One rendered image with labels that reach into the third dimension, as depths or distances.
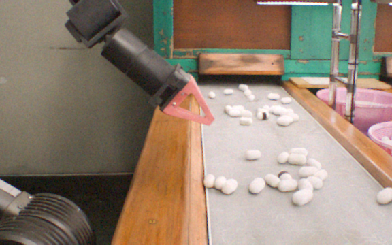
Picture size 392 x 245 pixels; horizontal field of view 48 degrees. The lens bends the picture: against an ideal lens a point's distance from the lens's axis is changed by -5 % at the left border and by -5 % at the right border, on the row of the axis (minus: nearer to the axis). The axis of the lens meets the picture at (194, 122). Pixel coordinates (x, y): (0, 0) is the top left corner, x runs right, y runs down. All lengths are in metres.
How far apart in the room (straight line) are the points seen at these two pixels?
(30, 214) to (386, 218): 0.49
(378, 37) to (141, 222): 1.35
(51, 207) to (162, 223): 0.14
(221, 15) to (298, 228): 1.12
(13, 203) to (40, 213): 0.04
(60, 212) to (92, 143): 1.95
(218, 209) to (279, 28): 1.08
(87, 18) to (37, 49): 1.79
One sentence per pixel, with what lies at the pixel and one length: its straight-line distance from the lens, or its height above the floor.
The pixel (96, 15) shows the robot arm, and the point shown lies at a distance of 0.70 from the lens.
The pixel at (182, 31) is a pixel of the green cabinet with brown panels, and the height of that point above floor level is 0.94.
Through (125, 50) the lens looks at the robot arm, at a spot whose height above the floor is 0.97.
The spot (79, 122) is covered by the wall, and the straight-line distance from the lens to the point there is 2.51.
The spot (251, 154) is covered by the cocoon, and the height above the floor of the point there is 0.75.
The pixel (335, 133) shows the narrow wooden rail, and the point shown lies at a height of 0.76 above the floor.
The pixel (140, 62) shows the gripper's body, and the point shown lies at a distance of 0.69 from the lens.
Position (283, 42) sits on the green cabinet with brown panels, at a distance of 1.67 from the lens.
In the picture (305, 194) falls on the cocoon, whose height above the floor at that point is 0.76.
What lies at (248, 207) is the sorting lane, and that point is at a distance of 0.69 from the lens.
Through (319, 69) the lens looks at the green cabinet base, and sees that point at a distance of 1.70.
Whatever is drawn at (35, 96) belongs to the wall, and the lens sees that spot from 2.52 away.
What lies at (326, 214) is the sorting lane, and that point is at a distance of 0.68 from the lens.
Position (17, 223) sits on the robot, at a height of 0.79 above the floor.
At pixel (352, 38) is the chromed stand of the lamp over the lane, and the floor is 0.96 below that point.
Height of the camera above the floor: 1.03
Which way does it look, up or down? 15 degrees down
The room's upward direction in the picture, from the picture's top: straight up
